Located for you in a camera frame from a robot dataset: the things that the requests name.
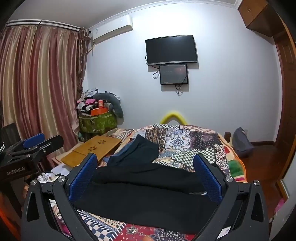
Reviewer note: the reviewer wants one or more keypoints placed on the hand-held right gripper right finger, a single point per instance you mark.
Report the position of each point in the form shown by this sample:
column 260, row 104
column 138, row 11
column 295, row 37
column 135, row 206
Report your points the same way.
column 207, row 179

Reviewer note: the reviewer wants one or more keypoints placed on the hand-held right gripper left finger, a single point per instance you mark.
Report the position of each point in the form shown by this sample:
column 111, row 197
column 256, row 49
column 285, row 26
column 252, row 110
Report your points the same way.
column 82, row 177

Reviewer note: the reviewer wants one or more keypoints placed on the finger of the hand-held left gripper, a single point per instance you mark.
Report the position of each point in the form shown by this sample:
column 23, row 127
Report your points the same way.
column 52, row 143
column 34, row 140

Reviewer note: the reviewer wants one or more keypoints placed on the black pants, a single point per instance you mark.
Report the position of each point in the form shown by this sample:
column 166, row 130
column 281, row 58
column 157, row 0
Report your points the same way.
column 143, row 185

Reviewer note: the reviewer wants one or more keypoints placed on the wooden lap desk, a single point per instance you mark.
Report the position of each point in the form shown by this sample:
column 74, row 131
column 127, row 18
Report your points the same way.
column 90, row 149

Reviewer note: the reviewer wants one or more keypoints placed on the orange green fleece blanket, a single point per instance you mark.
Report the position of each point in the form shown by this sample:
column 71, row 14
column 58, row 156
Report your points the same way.
column 235, row 166

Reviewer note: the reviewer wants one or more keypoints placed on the white crumpled cloth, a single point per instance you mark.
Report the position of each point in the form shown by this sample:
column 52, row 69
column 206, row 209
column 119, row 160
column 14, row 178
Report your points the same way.
column 46, row 177

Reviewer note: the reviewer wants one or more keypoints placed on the patterned patchwork bedspread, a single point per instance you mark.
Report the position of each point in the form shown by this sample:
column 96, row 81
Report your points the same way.
column 180, row 141

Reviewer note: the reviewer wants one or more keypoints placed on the dark blue garment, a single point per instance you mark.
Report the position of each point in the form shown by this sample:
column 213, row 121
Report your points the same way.
column 122, row 150

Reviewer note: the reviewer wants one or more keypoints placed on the green fabric storage box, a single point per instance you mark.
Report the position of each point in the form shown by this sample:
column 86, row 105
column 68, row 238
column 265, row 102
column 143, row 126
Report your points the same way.
column 97, row 122

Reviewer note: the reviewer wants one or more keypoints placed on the grey backpack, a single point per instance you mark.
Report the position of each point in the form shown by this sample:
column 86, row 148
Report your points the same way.
column 241, row 142

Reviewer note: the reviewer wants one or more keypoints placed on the pile of clothes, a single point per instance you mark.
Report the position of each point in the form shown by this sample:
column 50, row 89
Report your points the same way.
column 86, row 102

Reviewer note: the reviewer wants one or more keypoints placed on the orange box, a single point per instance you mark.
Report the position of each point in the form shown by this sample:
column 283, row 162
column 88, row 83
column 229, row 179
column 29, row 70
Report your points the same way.
column 99, row 111

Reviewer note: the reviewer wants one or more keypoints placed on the striped pink curtain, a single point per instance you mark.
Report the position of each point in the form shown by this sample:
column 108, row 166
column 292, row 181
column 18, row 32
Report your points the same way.
column 41, row 81

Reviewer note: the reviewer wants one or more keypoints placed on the small red box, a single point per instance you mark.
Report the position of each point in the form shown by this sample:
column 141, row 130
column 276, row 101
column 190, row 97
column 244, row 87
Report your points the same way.
column 101, row 103

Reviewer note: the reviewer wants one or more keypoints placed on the yellow foam tube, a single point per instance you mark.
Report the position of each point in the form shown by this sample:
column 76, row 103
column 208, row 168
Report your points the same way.
column 165, row 117

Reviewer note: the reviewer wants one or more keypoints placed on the grey long pillow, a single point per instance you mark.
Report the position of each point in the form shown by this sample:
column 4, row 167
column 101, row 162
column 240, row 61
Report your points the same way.
column 116, row 104

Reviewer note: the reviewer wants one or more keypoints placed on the pink cloth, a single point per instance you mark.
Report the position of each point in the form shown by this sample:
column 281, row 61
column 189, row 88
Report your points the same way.
column 279, row 205

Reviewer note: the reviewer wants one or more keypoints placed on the white air conditioner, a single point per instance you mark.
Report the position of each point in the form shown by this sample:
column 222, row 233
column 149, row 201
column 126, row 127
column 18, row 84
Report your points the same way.
column 113, row 29

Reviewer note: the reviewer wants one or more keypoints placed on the brown overhead cabinet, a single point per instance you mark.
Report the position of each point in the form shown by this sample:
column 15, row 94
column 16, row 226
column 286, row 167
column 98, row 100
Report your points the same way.
column 256, row 16

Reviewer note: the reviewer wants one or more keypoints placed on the wooden bed post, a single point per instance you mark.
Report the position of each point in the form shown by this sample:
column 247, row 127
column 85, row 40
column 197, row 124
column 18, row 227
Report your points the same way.
column 227, row 136

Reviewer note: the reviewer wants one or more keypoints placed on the small black wall monitor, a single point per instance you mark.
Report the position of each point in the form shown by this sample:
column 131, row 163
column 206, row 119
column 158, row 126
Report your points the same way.
column 173, row 74

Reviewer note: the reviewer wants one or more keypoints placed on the white curtain rail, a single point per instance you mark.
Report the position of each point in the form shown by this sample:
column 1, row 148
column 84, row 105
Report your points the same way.
column 41, row 24

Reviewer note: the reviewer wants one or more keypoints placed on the wooden door frame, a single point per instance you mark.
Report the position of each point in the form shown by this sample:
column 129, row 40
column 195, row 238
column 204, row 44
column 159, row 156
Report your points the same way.
column 286, row 92

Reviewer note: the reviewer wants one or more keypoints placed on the black wall television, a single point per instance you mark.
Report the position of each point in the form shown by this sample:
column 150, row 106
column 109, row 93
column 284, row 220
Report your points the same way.
column 171, row 49

